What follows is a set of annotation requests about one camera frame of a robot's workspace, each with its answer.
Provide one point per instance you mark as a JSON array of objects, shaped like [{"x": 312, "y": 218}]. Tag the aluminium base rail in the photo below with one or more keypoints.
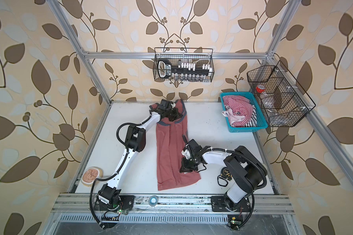
[{"x": 174, "y": 203}]

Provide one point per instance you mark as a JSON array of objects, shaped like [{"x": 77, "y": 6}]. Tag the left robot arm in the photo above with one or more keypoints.
[{"x": 133, "y": 137}]

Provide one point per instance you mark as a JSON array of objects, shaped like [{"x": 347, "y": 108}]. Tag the round blue button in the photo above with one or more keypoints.
[{"x": 153, "y": 201}]

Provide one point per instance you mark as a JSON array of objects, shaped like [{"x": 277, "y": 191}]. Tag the right wire basket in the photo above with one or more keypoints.
[{"x": 293, "y": 102}]

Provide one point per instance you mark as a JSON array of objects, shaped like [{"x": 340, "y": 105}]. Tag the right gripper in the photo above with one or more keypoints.
[{"x": 184, "y": 168}]

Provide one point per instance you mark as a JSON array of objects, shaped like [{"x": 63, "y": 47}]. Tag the red white striped garment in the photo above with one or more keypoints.
[{"x": 239, "y": 111}]

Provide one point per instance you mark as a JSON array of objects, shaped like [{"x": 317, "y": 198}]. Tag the wire basket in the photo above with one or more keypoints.
[
  {"x": 183, "y": 53},
  {"x": 293, "y": 102}
]

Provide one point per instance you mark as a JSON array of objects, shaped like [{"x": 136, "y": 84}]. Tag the back wire basket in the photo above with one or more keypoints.
[{"x": 183, "y": 53}]

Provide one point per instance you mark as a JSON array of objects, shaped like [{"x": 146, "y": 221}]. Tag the black tape measure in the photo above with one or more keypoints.
[{"x": 224, "y": 177}]

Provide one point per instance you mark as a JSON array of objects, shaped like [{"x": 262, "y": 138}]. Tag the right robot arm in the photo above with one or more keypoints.
[{"x": 247, "y": 172}]

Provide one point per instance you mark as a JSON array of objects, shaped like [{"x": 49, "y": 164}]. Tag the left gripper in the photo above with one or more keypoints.
[{"x": 175, "y": 115}]

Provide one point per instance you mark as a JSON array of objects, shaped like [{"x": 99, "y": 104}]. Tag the black socket set tool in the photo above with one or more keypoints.
[{"x": 183, "y": 70}]

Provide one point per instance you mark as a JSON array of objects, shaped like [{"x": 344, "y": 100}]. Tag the red tank top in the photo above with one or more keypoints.
[{"x": 170, "y": 145}]

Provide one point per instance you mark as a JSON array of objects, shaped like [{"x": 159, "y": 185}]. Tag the red capped plastic bottle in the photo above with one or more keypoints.
[{"x": 267, "y": 99}]

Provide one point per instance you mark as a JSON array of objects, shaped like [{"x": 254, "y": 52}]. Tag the round tan pad dish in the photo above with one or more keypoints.
[{"x": 90, "y": 175}]

